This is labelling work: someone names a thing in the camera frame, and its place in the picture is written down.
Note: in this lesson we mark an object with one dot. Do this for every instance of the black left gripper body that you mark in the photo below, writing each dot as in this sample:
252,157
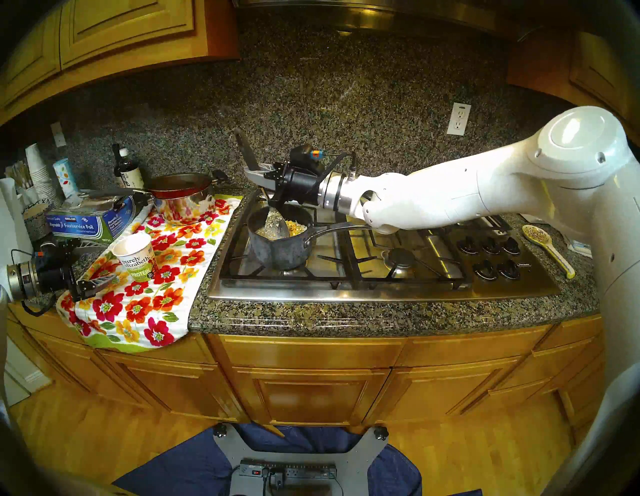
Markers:
55,272

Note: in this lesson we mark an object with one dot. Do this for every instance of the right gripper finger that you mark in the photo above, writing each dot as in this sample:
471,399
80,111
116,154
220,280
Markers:
257,176
276,202

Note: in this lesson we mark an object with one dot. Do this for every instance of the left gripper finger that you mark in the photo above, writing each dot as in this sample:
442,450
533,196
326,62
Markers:
87,247
97,285

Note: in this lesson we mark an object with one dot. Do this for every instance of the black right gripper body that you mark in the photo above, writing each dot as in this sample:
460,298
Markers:
300,182

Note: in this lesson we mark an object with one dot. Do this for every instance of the white paper oats cup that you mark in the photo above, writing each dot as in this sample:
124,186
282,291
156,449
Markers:
136,255

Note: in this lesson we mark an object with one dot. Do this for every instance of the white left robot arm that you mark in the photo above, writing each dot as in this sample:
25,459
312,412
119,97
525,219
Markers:
4,325

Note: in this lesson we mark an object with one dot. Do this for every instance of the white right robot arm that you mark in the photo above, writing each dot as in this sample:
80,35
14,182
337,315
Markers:
500,190

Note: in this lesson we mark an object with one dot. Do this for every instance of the stainless steel pot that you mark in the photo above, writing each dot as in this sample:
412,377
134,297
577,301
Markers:
192,210

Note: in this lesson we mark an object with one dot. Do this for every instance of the yellow wooden spoon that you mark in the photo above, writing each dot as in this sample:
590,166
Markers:
536,234

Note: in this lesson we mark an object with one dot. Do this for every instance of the blue foil sheets box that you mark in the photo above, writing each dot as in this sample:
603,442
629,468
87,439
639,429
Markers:
82,225

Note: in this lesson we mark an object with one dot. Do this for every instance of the floral kitchen towel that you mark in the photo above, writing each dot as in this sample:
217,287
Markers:
145,300

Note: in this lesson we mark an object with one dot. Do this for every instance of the dark grey saucepan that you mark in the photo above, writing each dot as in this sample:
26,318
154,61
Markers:
277,252

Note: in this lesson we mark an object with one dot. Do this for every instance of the patterned ceramic bowl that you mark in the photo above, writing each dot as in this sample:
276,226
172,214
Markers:
37,220

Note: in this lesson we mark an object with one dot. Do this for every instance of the white paper towel roll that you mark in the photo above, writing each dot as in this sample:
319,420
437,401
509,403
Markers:
10,225

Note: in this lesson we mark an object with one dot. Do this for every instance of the red frying pan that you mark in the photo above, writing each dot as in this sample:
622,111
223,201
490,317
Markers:
185,184

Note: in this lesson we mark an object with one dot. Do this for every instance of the blue patterned paper cups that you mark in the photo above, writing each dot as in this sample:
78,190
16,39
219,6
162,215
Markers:
65,176

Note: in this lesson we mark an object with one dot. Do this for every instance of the dark bottle white label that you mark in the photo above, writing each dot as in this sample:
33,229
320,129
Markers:
131,176

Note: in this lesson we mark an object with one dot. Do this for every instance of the white utensil holder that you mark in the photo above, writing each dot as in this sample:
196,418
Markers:
22,190

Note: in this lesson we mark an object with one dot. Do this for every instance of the dark bottle black cap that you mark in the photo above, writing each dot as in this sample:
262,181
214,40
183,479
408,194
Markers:
116,160

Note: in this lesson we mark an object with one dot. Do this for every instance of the white paper cup stack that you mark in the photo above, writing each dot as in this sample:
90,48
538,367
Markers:
37,165

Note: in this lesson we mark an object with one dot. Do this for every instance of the black round burner cap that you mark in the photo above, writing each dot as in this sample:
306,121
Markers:
400,257

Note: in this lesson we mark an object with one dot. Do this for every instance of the black stove knob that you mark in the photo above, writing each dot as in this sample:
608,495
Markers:
511,245
484,270
491,246
509,270
468,246

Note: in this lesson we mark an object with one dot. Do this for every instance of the wooden lower cabinets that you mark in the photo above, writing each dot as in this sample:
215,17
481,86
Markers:
310,390

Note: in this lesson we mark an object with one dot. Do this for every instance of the dark blue cloth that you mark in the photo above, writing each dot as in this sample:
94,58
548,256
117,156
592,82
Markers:
175,470

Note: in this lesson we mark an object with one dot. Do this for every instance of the wooden upper cabinet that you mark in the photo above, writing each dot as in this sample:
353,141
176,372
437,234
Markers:
125,25
590,75

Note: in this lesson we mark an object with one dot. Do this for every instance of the stainless steel gas cooktop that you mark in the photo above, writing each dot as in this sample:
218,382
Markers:
525,285

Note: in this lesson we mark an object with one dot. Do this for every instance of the grey power strip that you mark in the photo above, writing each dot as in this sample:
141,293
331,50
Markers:
295,470

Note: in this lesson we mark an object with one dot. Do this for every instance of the folded cloth stack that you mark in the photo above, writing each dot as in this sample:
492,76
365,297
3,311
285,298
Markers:
580,246

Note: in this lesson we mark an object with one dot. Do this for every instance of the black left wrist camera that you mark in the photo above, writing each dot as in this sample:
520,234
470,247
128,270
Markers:
45,250

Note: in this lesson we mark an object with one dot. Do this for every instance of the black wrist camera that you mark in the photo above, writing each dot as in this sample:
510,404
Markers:
45,250
305,152

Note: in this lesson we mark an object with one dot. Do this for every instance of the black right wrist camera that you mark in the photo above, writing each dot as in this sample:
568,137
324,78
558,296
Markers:
305,152

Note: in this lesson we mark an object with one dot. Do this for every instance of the white switch plate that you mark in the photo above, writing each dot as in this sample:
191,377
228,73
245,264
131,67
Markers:
58,135

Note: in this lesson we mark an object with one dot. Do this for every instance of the white wall power outlet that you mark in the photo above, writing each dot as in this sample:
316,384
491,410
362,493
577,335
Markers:
458,119

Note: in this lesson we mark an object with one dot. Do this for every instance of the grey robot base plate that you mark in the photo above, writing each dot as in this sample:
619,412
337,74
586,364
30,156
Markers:
355,465

